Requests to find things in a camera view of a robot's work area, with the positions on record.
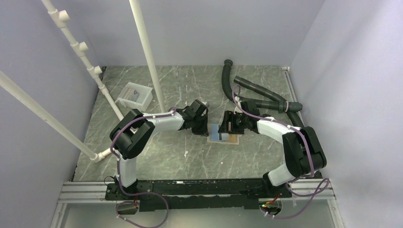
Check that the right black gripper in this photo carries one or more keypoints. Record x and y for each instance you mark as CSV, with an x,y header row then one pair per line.
x,y
229,117

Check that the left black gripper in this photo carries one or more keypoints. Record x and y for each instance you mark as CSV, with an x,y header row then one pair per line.
x,y
204,131

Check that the thin credit card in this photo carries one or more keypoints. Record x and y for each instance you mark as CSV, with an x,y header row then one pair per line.
x,y
224,136

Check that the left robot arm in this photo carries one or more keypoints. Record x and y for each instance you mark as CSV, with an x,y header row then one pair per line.
x,y
133,132

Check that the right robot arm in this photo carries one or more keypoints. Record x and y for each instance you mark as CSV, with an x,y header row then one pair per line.
x,y
302,150

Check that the white plastic card tray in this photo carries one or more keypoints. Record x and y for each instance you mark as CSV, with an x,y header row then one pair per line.
x,y
143,101

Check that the cards stack in tray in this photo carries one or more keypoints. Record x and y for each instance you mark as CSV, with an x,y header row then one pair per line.
x,y
130,94

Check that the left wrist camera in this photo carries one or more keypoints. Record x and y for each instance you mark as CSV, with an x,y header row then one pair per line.
x,y
204,103

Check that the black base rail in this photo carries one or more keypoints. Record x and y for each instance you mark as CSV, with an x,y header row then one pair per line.
x,y
197,194

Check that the white PVC pipe frame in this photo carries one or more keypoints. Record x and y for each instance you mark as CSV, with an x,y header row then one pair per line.
x,y
60,19

